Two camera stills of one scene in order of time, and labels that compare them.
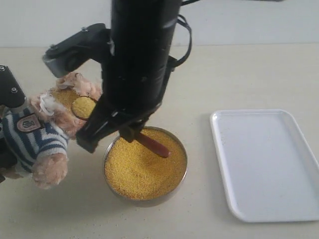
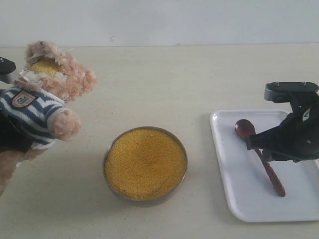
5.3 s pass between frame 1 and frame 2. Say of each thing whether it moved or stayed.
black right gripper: moved
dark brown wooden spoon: moved
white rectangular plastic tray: stayed
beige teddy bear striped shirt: moved
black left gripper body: moved
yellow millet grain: stayed
